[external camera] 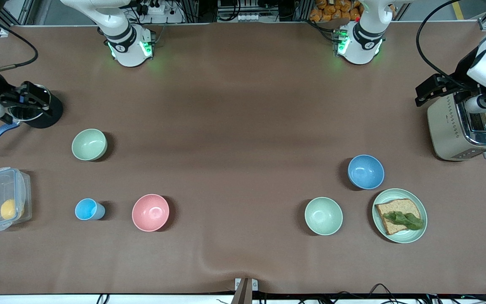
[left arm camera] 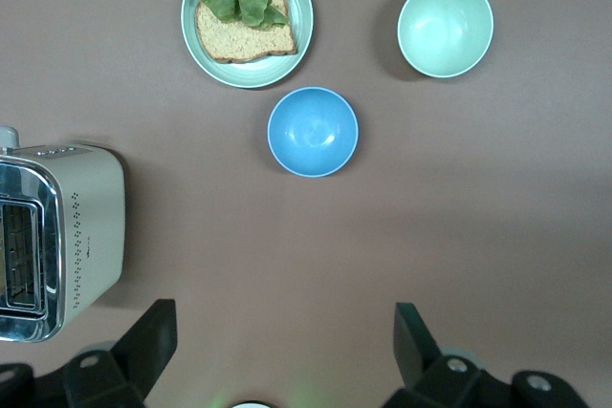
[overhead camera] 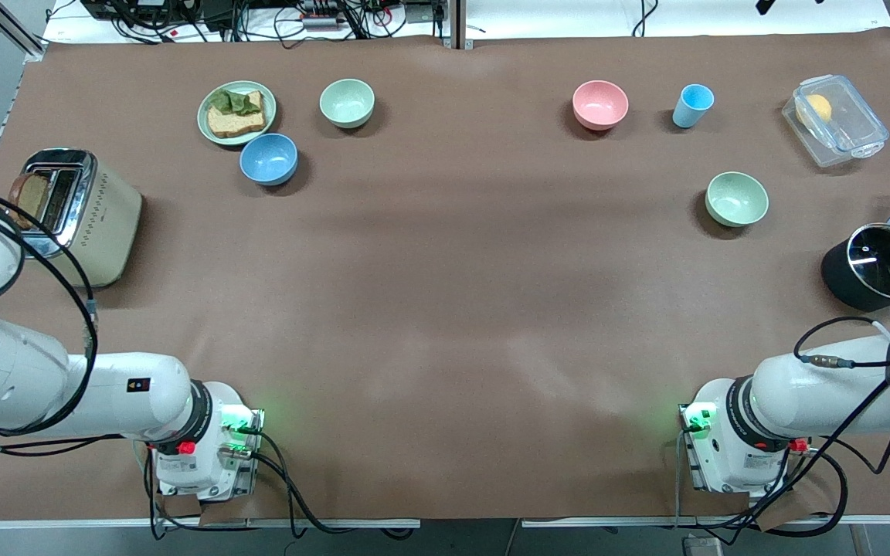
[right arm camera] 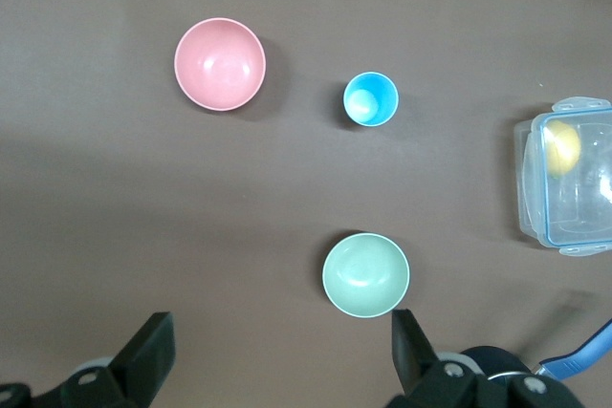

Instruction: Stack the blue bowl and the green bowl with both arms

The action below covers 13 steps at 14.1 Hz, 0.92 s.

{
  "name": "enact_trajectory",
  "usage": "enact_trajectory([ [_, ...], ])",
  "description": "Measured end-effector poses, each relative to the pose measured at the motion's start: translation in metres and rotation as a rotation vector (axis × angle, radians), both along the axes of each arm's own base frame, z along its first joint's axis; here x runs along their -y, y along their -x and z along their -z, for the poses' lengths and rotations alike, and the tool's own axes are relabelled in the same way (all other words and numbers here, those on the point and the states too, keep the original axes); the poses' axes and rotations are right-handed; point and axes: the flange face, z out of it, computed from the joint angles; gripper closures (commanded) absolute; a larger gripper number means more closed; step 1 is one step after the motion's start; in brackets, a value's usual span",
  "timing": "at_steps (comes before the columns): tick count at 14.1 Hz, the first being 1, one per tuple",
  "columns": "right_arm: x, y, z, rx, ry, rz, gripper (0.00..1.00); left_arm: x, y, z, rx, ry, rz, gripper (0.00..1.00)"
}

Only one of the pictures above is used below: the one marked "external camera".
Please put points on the yellow lemon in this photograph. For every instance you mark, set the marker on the yellow lemon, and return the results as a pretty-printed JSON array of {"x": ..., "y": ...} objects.
[{"x": 9, "y": 209}]

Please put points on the white power strip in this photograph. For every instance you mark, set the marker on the white power strip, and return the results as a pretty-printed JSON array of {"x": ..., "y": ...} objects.
[{"x": 156, "y": 9}]

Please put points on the light green bowl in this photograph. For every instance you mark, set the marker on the light green bowl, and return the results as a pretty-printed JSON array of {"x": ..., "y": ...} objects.
[
  {"x": 323, "y": 215},
  {"x": 87, "y": 143}
]

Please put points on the beige chrome toaster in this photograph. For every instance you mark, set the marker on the beige chrome toaster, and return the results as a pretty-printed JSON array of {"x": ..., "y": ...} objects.
[{"x": 445, "y": 135}]

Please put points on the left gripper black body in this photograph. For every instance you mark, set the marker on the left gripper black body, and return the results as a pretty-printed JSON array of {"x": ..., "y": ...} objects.
[{"x": 461, "y": 76}]

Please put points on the brown bread slice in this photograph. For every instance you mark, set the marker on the brown bread slice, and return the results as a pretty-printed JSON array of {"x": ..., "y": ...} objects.
[{"x": 390, "y": 211}]

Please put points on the brown table cloth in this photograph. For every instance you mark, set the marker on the brown table cloth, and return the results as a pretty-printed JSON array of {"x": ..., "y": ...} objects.
[{"x": 243, "y": 190}]

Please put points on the glass lid blue knob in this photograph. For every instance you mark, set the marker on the glass lid blue knob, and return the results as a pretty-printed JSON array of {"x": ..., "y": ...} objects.
[{"x": 15, "y": 114}]

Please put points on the metal table clamp bracket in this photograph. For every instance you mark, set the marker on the metal table clamp bracket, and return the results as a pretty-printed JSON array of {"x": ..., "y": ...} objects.
[{"x": 238, "y": 283}]

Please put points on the pink bowl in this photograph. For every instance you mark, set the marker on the pink bowl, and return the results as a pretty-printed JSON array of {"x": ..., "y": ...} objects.
[{"x": 150, "y": 212}]

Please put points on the green lettuce leaf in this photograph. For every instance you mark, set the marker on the green lettuce leaf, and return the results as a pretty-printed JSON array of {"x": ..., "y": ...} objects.
[{"x": 403, "y": 219}]

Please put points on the blue cup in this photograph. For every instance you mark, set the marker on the blue cup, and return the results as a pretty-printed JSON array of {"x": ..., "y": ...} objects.
[{"x": 86, "y": 209}]

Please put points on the bag of orange buns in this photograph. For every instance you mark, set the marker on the bag of orange buns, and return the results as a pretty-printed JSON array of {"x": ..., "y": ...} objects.
[{"x": 331, "y": 10}]

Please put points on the white electrical box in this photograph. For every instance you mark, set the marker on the white electrical box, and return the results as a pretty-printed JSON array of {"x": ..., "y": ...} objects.
[{"x": 241, "y": 17}]

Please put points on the blue bowl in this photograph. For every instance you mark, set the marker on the blue bowl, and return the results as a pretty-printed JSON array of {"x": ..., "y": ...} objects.
[{"x": 365, "y": 171}]

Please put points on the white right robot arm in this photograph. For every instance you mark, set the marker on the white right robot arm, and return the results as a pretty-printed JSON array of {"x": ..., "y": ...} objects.
[{"x": 127, "y": 46}]

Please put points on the light green plate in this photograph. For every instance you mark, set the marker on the light green plate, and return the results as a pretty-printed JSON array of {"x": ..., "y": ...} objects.
[{"x": 399, "y": 236}]

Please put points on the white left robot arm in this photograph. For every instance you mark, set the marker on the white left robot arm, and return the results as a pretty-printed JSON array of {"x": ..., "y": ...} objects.
[{"x": 363, "y": 46}]

